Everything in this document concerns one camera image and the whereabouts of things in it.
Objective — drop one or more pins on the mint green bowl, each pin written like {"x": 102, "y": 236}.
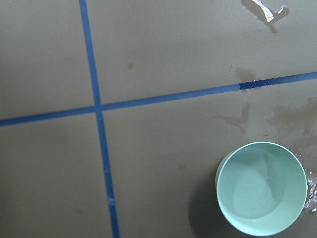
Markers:
{"x": 261, "y": 188}

